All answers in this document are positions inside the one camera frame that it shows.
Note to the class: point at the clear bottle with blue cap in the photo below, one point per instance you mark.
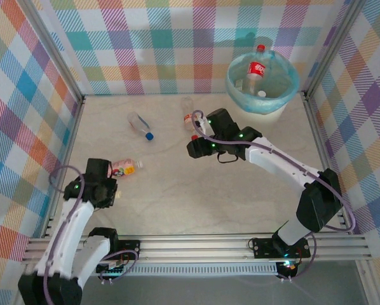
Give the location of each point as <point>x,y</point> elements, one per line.
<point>139,124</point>

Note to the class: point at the cola bottle with red label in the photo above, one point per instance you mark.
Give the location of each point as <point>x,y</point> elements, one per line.
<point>256,71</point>

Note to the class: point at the controller board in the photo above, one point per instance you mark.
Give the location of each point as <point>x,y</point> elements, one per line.
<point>288,267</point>
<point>113,271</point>

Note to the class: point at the aluminium frame post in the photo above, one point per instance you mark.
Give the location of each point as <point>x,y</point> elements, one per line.
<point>333,47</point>
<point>50,47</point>

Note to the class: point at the aluminium mounting rail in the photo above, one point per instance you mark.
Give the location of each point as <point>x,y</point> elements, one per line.
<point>193,248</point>

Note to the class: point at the tall clear bottle red label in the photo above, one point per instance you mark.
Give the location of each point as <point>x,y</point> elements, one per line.
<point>188,119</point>

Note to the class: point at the aluminium right frame post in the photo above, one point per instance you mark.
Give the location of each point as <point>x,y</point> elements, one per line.
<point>333,47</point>

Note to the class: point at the aluminium left frame post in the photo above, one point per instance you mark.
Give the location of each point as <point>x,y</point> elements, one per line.
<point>50,47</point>

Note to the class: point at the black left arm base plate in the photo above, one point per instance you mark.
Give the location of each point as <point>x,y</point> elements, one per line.
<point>129,248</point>

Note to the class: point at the left controller board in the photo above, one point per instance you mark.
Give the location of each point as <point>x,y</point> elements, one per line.
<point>113,271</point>

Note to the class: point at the right controller board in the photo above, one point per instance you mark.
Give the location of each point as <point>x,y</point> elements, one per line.
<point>288,267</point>

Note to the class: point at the aluminium left side rail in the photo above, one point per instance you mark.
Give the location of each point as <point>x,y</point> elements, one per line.
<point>72,133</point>

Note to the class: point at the aluminium right side rail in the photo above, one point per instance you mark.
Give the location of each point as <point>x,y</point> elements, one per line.
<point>317,133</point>

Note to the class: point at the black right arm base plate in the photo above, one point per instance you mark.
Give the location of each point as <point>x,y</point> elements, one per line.
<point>263,248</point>

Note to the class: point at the pink bottle with white cap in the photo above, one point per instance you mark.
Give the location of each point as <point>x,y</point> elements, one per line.
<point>124,168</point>

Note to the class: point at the white bin with blue bag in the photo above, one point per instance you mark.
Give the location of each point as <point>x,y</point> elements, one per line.
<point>260,105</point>

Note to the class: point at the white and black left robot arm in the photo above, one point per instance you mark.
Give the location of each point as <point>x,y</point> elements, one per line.
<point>69,235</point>

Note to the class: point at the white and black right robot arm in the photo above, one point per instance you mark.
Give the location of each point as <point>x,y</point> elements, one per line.
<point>272,159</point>

